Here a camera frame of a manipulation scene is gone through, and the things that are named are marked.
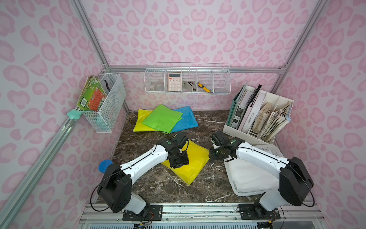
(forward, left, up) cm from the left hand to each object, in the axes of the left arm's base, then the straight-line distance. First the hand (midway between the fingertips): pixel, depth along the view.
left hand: (187, 161), depth 81 cm
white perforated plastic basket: (+8, -52, -2) cm, 52 cm away
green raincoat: (+36, +18, -4) cm, 41 cm away
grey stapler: (+45, -2, +18) cm, 49 cm away
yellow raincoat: (+7, -8, -9) cm, 14 cm away
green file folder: (+27, -29, +19) cm, 44 cm away
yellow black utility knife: (+45, -12, +16) cm, 50 cm away
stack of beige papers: (+22, -51, +8) cm, 56 cm away
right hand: (+5, -14, -2) cm, 15 cm away
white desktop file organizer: (+28, -38, +20) cm, 52 cm away
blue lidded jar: (-5, +42, +7) cm, 43 cm away
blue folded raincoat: (+36, -1, -8) cm, 37 cm away
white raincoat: (-8, -34, -5) cm, 35 cm away
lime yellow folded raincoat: (+42, +36, -7) cm, 56 cm away
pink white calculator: (+47, +8, +21) cm, 52 cm away
